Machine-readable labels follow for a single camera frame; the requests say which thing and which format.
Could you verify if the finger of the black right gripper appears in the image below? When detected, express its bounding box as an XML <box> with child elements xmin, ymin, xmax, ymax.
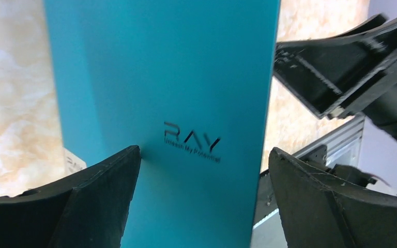
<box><xmin>273</xmin><ymin>14</ymin><xmax>387</xmax><ymax>119</ymax></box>

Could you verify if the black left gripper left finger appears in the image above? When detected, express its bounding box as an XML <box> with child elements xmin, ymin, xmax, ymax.
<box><xmin>0</xmin><ymin>145</ymin><xmax>141</xmax><ymax>247</ymax></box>

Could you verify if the teal and black file folder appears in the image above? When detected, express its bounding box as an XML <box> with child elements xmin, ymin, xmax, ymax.
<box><xmin>44</xmin><ymin>1</ymin><xmax>280</xmax><ymax>247</ymax></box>

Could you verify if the aluminium front frame rail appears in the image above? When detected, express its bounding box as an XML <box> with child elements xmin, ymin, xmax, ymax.
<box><xmin>253</xmin><ymin>114</ymin><xmax>364</xmax><ymax>228</ymax></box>

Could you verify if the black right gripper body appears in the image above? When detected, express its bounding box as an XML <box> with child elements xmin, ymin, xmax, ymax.
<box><xmin>328</xmin><ymin>14</ymin><xmax>397</xmax><ymax>141</ymax></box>

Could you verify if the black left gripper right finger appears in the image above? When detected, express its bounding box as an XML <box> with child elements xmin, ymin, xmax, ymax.
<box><xmin>269</xmin><ymin>147</ymin><xmax>397</xmax><ymax>247</ymax></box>

